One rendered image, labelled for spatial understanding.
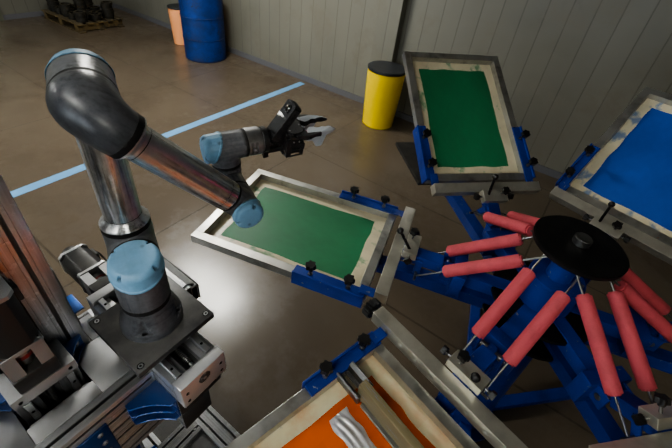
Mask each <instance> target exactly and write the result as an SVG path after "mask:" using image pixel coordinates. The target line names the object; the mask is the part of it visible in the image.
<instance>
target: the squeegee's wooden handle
mask: <svg viewBox="0 0 672 448"><path fill-rule="evenodd" d="M357 394H358V395H359V396H360V401H361V403H364V404H365V406H366V407H367V408H368V409H369V411H370V412H371V413H372V414H373V416H374V417H375V418H376V419H377V420H378V422H379V423H380V424H381V425H382V427H383V428H384V429H385V430H386V432H387V433H388V434H389V435H390V437H391V438H392V439H393V440H394V441H395V443H396V444H397V445H398V446H399V448H425V447H424V446H423V445H422V444H421V443H420V441H419V440H418V439H417V438H416V437H415V436H414V434H413V433H412V432H411V431H410V430H409V429H408V427H407V426H406V425H405V424H404V423H403V422H402V420H401V419H400V418H399V417H398V416H397V415H396V413H395V412H394V411H393V410H392V409H391V407H390V406H389V405H388V404H387V403H386V402H385V400H384V399H383V398H382V397H381V396H380V395H379V393H378V392H377V391H376V390H375V389H374V388H373V386H372V385H371V384H370V383H369V382H368V381H367V379H365V380H364V381H363V382H362V383H360V385H359V387H358V391H357Z"/></svg>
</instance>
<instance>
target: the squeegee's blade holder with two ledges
mask: <svg viewBox="0 0 672 448"><path fill-rule="evenodd" d="M360 408H361V409H362V411H363V412H364V413H365V414H366V416H367V417H368V418H369V419H370V421H371V422H372V423H373V424H374V426H375V427H376V428H377V429H378V431H379V432H380V433H381V434H382V436H383V437H384V438H385V439H386V441H387V442H388V443H389V444H390V446H391V447H392V448H399V446H398V445H397V444H396V443H395V441H394V440H393V439H392V438H391V437H390V435H389V434H388V433H387V432H386V430H385V429H384V428H383V427H382V425H381V424H380V423H379V422H378V420H377V419H376V418H375V417H374V416H373V414H372V413H371V412H370V411H369V409H368V408H367V407H366V406H365V404H364V403H362V404H360Z"/></svg>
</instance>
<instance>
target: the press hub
mask: <svg viewBox="0 0 672 448"><path fill-rule="evenodd" d="M532 234H533V238H534V241H535V243H536V245H537V246H538V247H539V249H540V250H541V251H542V252H543V254H544V255H545V256H547V257H548V258H543V259H542V260H541V261H540V262H539V263H538V265H537V266H536V267H535V268H534V269H533V272H534V273H535V275H536V277H535V279H534V280H533V281H532V282H531V283H530V285H529V286H528V287H527V288H526V289H525V290H524V292H523V293H522V294H521V295H520V296H519V298H518V299H517V300H516V301H515V302H514V304H513V305H512V306H511V307H510V308H509V309H508V311H507V312H506V313H505V314H504V315H503V317H502V318H501V319H500V320H499V321H498V323H497V324H496V325H495V326H497V327H498V328H500V327H501V326H502V325H503V324H504V323H505V322H506V321H507V320H508V319H509V318H510V317H511V316H512V315H513V314H515V313H516V312H517V311H518V310H519V309H520V308H521V307H522V306H523V305H524V304H526V305H527V306H528V307H529V308H531V309H532V310H533V311H535V312H537V313H538V312H539V311H540V310H541V309H542V307H543V306H544V305H545V304H546V303H547V301H548V300H549V299H550V298H551V297H552V295H553V294H554V293H555V292H556V291H563V292H565V291H566V290H567V289H568V288H569V286H570V285H571V284H572V283H573V282H574V280H575V279H576V275H577V276H580V277H581V278H580V282H581V285H582V288H583V292H584V294H585V292H586V283H585V281H584V279H583V278H586V279H590V280H595V281H615V280H618V279H620V278H622V277H623V276H624V275H625V274H626V273H627V271H628V269H629V259H628V257H627V254H626V253H625V251H624V250H623V248H622V247H621V246H620V245H619V244H618V243H617V241H615V240H614V239H613V238H612V237H611V236H609V235H608V234H607V233H605V232H604V231H602V230H601V229H599V228H597V227H595V226H593V225H592V224H589V223H587V222H585V221H582V220H579V219H576V218H572V217H568V216H561V215H551V216H545V217H542V218H540V219H539V220H538V221H537V222H536V223H535V225H534V227H533V230H532ZM518 273H519V272H518V271H517V269H516V268H514V269H507V270H500V271H495V272H494V273H493V275H494V276H497V277H500V278H503V279H506V280H509V281H512V280H513V279H514V278H515V277H516V275H517V274H518ZM503 291H504V290H502V289H499V288H496V287H492V288H491V293H492V296H493V299H494V301H495V300H496V299H497V298H498V297H499V296H500V294H501V293H502V292H503ZM579 294H581V291H580V288H579V285H578V282H576V284H575V285H574V286H573V287H572V288H571V290H570V291H569V292H568V293H567V295H568V296H569V297H570V300H571V301H570V303H569V304H568V305H567V306H566V307H565V309H564V310H563V311H562V312H561V313H560V315H559V316H558V317H557V318H563V317H565V318H566V320H567V321H568V322H569V324H570V325H571V326H572V328H573V329H574V330H575V332H576V333H577V335H578V336H579V337H580V339H581V340H582V341H583V343H584V342H586V341H587V340H588V338H587V335H586V332H585V328H584V325H583V322H582V319H581V315H578V314H575V313H572V312H570V311H571V310H572V309H573V307H574V306H575V305H576V303H577V302H576V299H575V297H577V295H579ZM557 318H556V319H557ZM543 342H546V343H550V344H554V345H559V346H566V345H567V341H566V340H565V338H564V337H563V336H562V334H561V333H560V331H559V330H558V328H557V327H556V326H555V324H554V323H552V324H551V325H550V327H549V328H548V329H547V330H546V331H545V333H544V334H543V335H542V336H541V338H540V339H539V340H538V341H537V342H536V344H535V345H534V346H533V347H532V348H531V350H530V351H529V352H528V353H527V354H526V356H525V357H524V358H523V359H522V360H521V362H520V363H519V364H518V365H517V366H516V367H514V368H513V370H512V371H511V372H510V373H509V374H508V375H507V376H505V375H504V374H503V373H501V374H500V375H499V376H498V377H497V379H496V380H495V381H494V382H493V383H492V385H491V386H490V387H489V388H488V389H490V390H491V391H492V390H495V391H496V392H497V393H498V395H497V396H496V397H495V398H494V400H493V401H491V400H490V399H488V400H486V399H485V398H484V397H483V396H482V395H481V394H479V395H478V396H477V395H476V394H475V393H474V392H473V391H472V393H473V394H474V395H475V396H476V397H477V398H478V399H479V400H480V401H481V402H482V403H483V404H484V405H485V406H486V407H487V408H488V409H489V410H490V411H491V412H492V413H493V411H492V410H493V408H494V407H495V406H496V405H497V403H498V402H499V401H500V400H501V398H502V397H503V396H504V394H505V393H506V392H507V391H508V389H509V388H510V387H511V386H512V384H513V383H514V382H515V381H516V379H517V378H518V377H519V376H520V374H521V373H522V372H523V370H524V369H525V368H526V367H527V365H528V364H529V363H530V362H531V360H532V359H533V358H534V359H537V360H541V361H546V362H552V361H553V357H552V355H551V354H550V352H549V351H548V349H547V348H546V346H545V345H544V343H543ZM453 413H454V415H453V416H452V418H453V420H454V421H455V422H456V423H457V424H458V425H459V422H460V421H462V422H463V423H465V424H468V425H472V424H471V423H470V422H469V421H468V420H467V419H466V418H465V417H464V416H463V415H462V414H461V413H460V412H459V411H458V410H457V409H455V410H454V412H453ZM493 414H494V413H493ZM471 439H472V440H473V441H474V442H478V441H482V440H484V439H485V438H484V437H483V436H482V435H481V434H480V433H479V431H478V430H477V429H476V428H475V427H474V426H473V425H472V429H471Z"/></svg>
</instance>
